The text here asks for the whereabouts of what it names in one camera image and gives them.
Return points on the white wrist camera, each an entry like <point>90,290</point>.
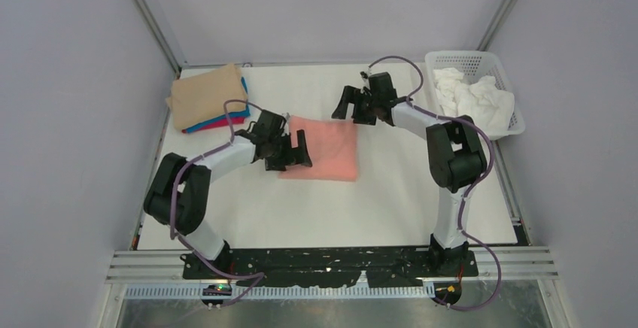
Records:
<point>365,77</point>
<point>286,116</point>

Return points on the folded blue t shirt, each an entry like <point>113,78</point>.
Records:
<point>245,113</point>

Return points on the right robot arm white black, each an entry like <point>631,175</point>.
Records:
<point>456,158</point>

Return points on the white t shirt in basket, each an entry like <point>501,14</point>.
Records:
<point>489,107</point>

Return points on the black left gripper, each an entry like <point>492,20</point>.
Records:
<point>293,156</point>

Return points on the salmon pink t shirt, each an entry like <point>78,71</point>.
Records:
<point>332,147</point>

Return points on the aluminium corner post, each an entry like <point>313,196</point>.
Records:
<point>495,25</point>
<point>154,18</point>

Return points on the aluminium frame rail front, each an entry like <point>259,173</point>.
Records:
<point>164,266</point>

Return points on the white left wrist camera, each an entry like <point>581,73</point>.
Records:
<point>286,116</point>

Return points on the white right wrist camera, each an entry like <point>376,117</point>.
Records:
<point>365,77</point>

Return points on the right aluminium corner post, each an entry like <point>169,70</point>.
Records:
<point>495,25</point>

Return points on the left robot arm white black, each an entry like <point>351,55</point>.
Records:
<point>178,193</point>

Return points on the left aluminium corner post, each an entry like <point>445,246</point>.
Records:
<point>154,18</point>

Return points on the white slotted cable duct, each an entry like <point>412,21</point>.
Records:
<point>198,291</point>

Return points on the white plastic laundry basket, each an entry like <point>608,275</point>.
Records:
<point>474,64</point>

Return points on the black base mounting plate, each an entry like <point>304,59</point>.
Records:
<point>390,266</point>

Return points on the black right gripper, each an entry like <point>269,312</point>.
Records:
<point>350,95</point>

